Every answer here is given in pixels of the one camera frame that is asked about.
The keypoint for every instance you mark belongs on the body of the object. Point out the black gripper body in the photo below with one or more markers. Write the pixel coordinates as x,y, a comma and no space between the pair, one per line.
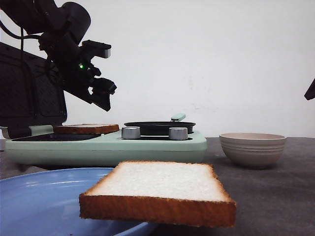
75,67

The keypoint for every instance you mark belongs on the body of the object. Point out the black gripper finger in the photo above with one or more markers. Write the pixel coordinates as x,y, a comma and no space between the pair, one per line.
99,98
310,93
102,86

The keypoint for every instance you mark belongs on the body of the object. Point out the white bread slice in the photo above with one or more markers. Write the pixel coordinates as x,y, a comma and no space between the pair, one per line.
162,192
87,129

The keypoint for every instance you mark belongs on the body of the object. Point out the breakfast maker hinged lid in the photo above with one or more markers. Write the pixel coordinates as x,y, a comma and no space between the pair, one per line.
27,96

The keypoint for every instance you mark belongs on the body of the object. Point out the beige ribbed bowl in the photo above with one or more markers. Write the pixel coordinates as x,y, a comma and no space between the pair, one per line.
254,150

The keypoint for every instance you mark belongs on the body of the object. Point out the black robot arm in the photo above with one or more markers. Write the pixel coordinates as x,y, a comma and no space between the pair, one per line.
60,31

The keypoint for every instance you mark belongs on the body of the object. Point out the mint green breakfast maker base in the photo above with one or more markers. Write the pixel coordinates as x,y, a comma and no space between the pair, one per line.
103,149

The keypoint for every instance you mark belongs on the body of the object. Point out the silver left control knob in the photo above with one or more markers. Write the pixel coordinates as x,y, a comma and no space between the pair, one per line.
131,132

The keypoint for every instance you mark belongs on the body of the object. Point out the silver control knob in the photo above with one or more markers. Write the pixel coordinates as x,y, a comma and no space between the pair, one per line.
178,133
131,132

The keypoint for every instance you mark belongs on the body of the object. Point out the silver right control knob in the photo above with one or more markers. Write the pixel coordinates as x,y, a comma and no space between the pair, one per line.
178,133

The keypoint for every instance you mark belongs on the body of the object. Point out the grey felt table mat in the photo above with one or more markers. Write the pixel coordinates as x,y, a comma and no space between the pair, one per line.
276,201

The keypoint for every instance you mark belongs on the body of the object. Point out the blue plastic plate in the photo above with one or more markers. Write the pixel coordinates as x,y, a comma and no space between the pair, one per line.
47,204

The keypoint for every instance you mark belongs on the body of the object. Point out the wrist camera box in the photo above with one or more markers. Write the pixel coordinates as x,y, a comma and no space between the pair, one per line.
96,49

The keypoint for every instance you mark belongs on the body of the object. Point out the black frying pan green handle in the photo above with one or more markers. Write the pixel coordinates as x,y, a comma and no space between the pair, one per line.
161,128

